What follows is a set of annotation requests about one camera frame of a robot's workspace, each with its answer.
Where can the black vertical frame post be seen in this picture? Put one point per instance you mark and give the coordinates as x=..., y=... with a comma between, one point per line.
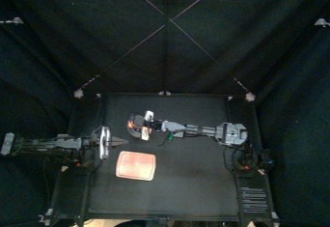
x=166, y=53

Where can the pink square plate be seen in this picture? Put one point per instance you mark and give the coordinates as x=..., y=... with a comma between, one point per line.
x=135, y=165

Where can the silver frame corner bracket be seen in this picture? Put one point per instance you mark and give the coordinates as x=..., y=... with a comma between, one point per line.
x=321, y=22
x=46, y=217
x=274, y=219
x=250, y=96
x=165, y=93
x=78, y=93
x=14, y=21

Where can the grey bowl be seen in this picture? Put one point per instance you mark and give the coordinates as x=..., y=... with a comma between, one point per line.
x=138, y=127

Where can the orange toy carrot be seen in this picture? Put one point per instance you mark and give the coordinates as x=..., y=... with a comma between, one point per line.
x=130, y=125

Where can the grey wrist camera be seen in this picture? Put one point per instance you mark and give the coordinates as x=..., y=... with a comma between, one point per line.
x=64, y=141
x=174, y=126

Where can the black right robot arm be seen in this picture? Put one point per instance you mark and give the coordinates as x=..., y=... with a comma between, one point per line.
x=231, y=133

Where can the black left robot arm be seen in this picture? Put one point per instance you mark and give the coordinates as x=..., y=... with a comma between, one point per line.
x=39, y=144

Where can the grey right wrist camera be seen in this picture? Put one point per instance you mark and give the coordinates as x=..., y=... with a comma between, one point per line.
x=174, y=126

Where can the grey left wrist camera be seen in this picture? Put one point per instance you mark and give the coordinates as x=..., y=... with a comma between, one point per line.
x=64, y=141

